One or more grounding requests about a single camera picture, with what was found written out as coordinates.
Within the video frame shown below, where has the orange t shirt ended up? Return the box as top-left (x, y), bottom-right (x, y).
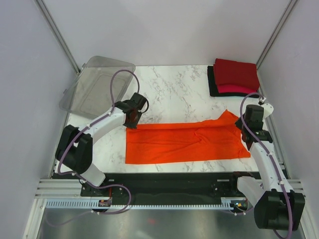
top-left (125, 110), bottom-right (251, 165)

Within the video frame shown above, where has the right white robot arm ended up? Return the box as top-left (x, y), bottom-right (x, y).
top-left (228, 103), bottom-right (305, 231)

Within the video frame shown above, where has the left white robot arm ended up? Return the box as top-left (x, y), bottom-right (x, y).
top-left (55, 93), bottom-right (149, 196)

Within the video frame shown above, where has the clear plastic bin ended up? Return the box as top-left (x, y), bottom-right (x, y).
top-left (59, 56), bottom-right (136, 119)

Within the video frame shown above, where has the pink folded shirt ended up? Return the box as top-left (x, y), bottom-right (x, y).
top-left (217, 84), bottom-right (256, 94)

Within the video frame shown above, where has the black folded shirt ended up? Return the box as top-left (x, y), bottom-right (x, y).
top-left (207, 66), bottom-right (248, 97)

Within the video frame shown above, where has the dark red folded shirt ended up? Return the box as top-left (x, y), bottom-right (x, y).
top-left (213, 58), bottom-right (260, 91)

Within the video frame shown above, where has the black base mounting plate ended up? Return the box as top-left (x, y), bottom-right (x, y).
top-left (80, 172), bottom-right (260, 204)

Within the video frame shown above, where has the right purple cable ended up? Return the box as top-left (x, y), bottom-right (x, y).
top-left (224, 92), bottom-right (294, 239)

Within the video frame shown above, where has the purple cable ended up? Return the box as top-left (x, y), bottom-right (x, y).
top-left (224, 92), bottom-right (294, 239)
top-left (44, 69), bottom-right (140, 227)

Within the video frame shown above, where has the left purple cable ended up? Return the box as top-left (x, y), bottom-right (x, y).
top-left (44, 69), bottom-right (140, 227)

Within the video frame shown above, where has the white slotted cable duct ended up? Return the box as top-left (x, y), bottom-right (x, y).
top-left (45, 197), bottom-right (246, 210)

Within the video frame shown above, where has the left aluminium rail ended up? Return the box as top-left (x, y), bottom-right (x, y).
top-left (35, 179), bottom-right (82, 199)

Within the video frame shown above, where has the right aluminium frame post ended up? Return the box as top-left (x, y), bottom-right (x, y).
top-left (256, 0), bottom-right (299, 69)

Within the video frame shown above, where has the aluminium frame post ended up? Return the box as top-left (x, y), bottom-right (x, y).
top-left (34, 0), bottom-right (81, 75)
top-left (256, 0), bottom-right (299, 69)

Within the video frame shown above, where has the left aluminium frame post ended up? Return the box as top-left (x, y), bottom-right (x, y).
top-left (34, 0), bottom-right (81, 75)

